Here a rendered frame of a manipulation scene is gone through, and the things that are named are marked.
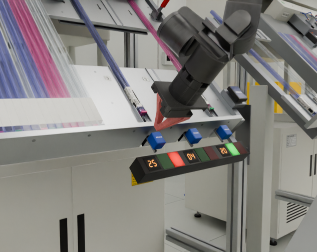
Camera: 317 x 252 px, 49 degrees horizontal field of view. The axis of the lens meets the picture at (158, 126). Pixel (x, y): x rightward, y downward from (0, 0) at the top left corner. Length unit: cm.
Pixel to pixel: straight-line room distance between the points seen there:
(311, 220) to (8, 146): 48
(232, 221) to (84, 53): 213
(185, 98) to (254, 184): 70
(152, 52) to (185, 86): 270
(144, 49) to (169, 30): 264
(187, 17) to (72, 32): 79
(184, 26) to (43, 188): 58
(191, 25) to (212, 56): 7
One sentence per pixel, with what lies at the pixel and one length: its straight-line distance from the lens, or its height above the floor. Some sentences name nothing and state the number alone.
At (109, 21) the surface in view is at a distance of 100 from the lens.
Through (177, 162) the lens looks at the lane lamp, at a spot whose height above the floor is 65.
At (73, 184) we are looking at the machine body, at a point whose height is 54.
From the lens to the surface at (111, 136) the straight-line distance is 66.
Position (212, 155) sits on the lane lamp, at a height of 65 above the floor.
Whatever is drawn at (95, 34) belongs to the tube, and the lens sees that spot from 89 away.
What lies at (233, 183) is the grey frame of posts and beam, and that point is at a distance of 101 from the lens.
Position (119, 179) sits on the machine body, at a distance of 108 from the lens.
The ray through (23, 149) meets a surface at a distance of 60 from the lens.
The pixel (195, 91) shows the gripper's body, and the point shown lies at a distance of 60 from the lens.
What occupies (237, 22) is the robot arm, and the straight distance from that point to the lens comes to 58.
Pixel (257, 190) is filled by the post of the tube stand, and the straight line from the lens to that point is 126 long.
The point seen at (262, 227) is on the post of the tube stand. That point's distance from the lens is 129.
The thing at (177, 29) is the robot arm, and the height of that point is 90.
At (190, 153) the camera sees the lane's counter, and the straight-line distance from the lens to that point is 76.
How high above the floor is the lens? 80
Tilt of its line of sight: 6 degrees down
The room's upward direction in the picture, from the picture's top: straight up
